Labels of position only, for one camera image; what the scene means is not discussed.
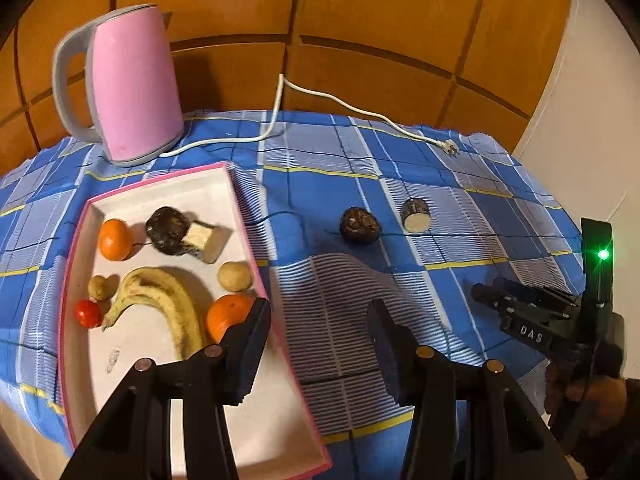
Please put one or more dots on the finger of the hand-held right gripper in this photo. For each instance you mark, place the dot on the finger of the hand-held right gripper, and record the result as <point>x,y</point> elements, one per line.
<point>545,297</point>
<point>490,297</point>

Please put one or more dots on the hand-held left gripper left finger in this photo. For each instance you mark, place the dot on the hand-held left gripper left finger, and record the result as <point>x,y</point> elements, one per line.
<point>250,355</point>

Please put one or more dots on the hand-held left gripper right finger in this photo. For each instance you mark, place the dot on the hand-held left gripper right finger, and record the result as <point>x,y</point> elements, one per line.
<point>387,360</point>

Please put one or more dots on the orange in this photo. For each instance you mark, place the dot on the orange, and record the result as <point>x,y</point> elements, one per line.
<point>115,240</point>
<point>225,315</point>

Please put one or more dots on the small tan round fruit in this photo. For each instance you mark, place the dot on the small tan round fruit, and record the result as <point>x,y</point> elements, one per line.
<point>234,276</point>

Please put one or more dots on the spotted yellow banana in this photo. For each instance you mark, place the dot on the spotted yellow banana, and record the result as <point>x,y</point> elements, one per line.
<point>170,300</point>

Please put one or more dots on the white tray with pink rim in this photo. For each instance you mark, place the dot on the white tray with pink rim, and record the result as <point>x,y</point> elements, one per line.
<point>145,335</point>

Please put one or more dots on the dark brown round fruit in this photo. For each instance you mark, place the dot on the dark brown round fruit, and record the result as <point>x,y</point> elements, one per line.
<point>165,227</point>
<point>360,225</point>

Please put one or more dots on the small brown walnut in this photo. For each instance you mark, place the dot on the small brown walnut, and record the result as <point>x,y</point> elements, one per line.
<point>99,287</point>

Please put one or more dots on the red cherry tomato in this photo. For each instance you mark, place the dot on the red cherry tomato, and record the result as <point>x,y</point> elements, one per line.
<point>88,313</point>

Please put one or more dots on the person's right hand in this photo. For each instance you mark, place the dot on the person's right hand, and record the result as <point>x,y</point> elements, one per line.
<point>605,392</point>

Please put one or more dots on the blue plaid tablecloth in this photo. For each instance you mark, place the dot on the blue plaid tablecloth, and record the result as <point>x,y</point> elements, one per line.
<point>325,285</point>

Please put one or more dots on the pink electric kettle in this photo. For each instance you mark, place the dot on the pink electric kettle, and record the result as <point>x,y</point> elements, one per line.
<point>132,85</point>

